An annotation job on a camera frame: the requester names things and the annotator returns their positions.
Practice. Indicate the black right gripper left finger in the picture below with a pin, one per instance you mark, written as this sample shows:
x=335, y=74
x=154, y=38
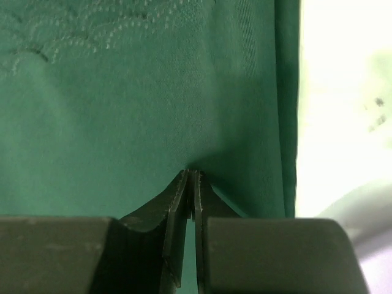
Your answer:
x=144, y=250

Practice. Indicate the dark green cloth placemat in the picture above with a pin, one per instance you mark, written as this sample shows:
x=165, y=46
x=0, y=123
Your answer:
x=103, y=102

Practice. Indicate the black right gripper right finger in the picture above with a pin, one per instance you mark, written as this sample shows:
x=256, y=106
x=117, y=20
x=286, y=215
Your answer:
x=206, y=203

